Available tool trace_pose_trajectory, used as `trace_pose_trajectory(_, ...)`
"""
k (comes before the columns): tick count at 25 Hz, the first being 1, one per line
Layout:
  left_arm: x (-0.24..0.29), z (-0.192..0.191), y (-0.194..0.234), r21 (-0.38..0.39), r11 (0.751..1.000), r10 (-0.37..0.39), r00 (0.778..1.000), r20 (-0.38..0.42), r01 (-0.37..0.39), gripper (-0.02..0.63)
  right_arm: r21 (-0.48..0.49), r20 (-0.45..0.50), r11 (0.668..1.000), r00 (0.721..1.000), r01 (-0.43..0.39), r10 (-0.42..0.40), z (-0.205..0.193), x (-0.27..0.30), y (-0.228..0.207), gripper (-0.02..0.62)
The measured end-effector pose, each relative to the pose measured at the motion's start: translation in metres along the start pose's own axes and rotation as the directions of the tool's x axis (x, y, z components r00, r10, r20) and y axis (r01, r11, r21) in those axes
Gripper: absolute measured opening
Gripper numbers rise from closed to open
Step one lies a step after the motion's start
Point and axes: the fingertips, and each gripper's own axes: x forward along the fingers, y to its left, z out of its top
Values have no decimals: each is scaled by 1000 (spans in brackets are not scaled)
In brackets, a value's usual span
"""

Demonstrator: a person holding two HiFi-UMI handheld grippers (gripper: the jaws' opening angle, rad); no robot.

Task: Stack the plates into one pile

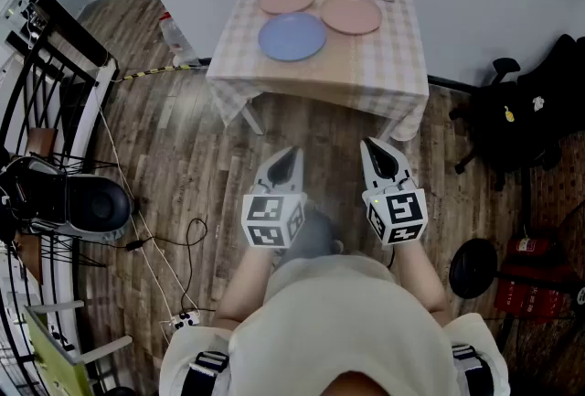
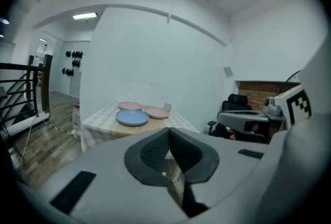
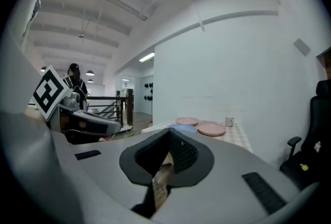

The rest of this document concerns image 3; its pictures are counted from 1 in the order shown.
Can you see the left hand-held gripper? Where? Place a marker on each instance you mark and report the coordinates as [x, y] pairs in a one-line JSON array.
[[47, 92]]

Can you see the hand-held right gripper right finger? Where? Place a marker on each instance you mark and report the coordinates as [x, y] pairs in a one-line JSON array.
[[219, 197]]

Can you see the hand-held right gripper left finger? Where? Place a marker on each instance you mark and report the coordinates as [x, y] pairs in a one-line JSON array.
[[103, 179]]

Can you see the pink plate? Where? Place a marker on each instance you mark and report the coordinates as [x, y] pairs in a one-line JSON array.
[[211, 128], [186, 121]]

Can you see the blue plate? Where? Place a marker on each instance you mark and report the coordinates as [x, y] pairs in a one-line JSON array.
[[182, 128]]

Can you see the dark stair railing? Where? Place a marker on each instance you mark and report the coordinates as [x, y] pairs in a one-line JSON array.
[[121, 106]]

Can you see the white cup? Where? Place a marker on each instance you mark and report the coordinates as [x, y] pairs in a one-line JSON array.
[[229, 121]]

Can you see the fluorescent tube light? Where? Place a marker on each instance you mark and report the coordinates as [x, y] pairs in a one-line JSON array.
[[147, 57]]

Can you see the small yellow toy charm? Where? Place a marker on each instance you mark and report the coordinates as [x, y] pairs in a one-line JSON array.
[[304, 166]]

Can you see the small white toy charm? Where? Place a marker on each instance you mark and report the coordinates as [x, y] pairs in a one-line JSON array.
[[317, 146]]

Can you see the black office chair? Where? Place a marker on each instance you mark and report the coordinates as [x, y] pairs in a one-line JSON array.
[[315, 119]]

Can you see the group of black wall caps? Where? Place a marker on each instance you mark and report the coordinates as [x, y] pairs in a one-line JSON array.
[[148, 86]]

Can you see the gray wall panel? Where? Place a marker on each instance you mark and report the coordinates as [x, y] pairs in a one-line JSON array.
[[301, 47]]

